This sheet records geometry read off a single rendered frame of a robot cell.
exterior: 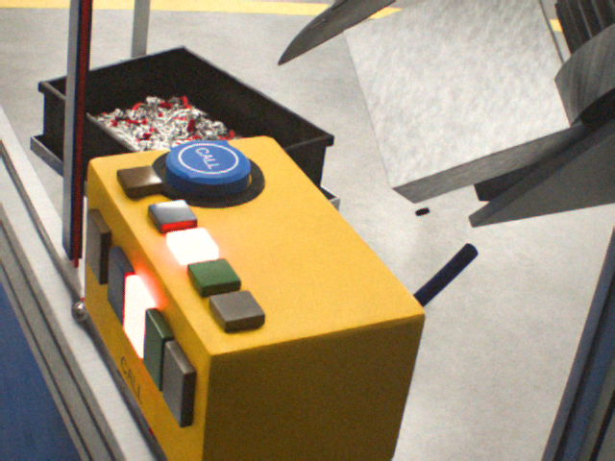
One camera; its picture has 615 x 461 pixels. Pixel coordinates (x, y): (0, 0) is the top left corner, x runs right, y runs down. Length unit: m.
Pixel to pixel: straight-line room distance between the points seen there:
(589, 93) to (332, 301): 0.37
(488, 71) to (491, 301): 1.60
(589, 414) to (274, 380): 0.64
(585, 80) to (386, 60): 0.16
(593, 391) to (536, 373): 1.22
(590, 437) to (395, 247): 1.50
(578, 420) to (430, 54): 0.39
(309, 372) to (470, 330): 1.88
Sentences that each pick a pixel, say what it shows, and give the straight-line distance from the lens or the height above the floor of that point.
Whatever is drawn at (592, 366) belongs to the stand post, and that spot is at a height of 0.72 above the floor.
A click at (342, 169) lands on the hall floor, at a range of 2.83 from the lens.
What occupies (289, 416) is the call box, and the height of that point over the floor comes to 1.03.
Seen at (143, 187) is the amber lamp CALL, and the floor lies 1.08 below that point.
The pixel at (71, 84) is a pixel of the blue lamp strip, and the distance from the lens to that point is 0.82.
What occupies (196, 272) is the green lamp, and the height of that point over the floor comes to 1.08.
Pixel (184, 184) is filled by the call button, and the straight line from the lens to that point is 0.56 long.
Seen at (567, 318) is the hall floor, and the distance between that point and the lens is 2.48.
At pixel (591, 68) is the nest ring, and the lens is 0.83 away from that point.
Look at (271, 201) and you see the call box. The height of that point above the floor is 1.07.
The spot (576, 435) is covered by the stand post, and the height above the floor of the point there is 0.66.
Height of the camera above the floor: 1.36
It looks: 32 degrees down
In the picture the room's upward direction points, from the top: 8 degrees clockwise
